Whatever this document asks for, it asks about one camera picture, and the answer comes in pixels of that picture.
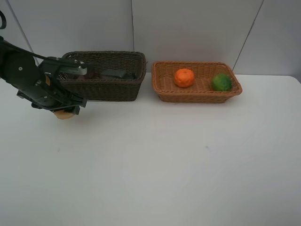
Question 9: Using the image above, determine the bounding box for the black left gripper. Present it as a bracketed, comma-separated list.
[16, 73, 87, 115]

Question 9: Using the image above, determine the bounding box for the green lime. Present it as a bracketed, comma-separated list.
[211, 73, 232, 92]

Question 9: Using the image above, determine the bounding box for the orange mandarin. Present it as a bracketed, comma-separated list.
[174, 68, 195, 88]

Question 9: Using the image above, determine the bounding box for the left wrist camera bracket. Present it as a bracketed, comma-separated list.
[39, 57, 94, 77]

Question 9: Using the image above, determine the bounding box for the dark brown wicker basket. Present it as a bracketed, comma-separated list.
[59, 51, 146, 102]

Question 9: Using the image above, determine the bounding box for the translucent purple plastic cup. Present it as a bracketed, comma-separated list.
[74, 71, 101, 80]

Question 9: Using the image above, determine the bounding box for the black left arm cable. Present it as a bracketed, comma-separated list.
[0, 9, 62, 62]

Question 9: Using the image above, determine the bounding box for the light orange wicker basket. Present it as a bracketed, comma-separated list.
[151, 61, 243, 104]

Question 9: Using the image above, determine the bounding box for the round orange bread bun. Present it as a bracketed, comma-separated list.
[54, 110, 75, 120]

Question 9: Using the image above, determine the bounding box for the dark green rectangular bottle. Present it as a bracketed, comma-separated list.
[101, 69, 136, 80]

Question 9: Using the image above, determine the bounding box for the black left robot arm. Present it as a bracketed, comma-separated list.
[0, 38, 88, 115]

